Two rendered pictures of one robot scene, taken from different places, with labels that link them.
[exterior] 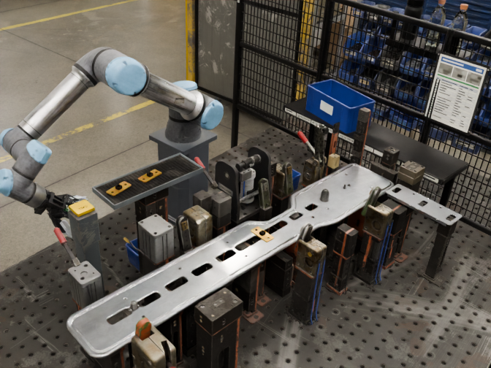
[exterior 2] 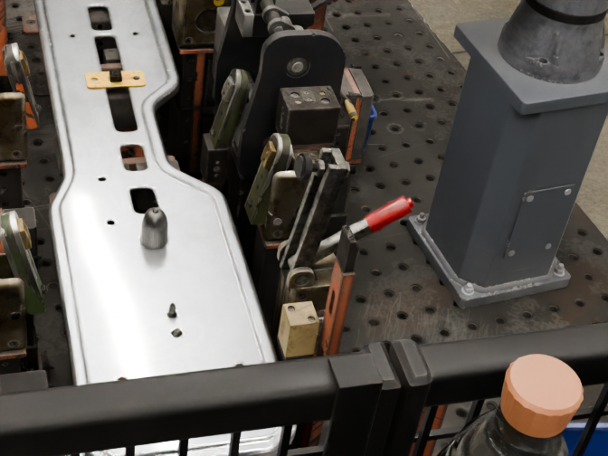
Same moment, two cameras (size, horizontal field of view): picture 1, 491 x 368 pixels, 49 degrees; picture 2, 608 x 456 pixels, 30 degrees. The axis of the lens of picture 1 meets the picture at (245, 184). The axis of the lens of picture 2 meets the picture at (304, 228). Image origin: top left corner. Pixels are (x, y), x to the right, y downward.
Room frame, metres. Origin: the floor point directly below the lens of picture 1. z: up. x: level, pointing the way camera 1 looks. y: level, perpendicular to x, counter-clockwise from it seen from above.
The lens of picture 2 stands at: (2.32, -1.16, 1.95)
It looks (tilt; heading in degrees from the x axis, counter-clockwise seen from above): 41 degrees down; 114
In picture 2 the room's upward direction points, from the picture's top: 9 degrees clockwise
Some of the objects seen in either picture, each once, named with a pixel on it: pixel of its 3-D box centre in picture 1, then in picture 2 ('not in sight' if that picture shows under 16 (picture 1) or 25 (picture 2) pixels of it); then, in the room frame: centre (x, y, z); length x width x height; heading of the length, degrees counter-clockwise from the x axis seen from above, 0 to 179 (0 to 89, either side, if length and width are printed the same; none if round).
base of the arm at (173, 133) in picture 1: (183, 124); (558, 24); (2.01, 0.27, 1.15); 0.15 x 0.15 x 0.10
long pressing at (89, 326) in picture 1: (259, 239); (108, 75); (1.48, -0.06, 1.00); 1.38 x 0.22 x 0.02; 135
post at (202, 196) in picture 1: (202, 238); not in sight; (1.58, 0.15, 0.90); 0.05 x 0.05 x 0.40; 45
